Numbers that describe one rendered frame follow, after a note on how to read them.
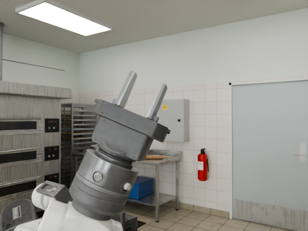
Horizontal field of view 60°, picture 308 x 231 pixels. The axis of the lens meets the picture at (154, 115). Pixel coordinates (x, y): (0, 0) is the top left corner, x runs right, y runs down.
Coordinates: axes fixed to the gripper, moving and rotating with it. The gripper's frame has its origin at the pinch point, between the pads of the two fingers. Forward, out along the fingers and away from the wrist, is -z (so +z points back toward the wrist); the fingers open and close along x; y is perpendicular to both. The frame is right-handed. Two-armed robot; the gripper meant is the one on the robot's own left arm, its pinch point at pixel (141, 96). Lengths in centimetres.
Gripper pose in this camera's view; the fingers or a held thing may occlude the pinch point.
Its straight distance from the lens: 42.7
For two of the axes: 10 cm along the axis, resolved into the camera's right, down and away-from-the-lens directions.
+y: 1.2, 1.4, 9.8
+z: -4.0, 9.1, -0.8
